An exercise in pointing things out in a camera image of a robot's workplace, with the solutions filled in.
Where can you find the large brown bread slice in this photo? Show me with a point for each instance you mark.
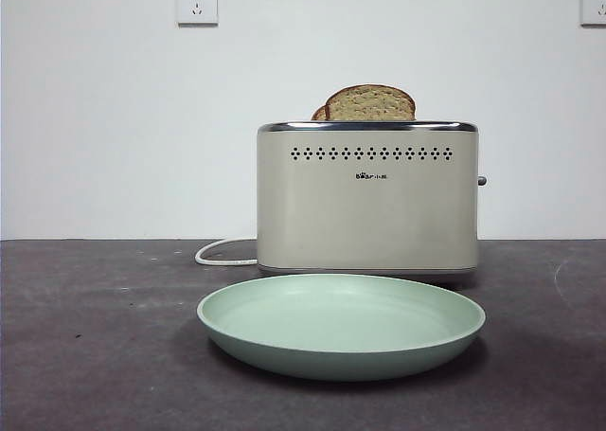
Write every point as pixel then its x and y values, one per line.
pixel 371 105

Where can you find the pale green round plate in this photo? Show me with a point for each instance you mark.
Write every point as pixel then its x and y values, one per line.
pixel 331 322

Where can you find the cream two-slot toaster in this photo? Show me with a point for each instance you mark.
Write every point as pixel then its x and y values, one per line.
pixel 369 218

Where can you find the small brown bread slice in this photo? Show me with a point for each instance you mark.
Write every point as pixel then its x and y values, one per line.
pixel 318 114

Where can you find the grey toaster lever knob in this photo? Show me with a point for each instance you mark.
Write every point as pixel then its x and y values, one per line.
pixel 482 181

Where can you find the white wall socket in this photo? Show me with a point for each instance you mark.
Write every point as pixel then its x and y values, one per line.
pixel 197 4
pixel 594 5

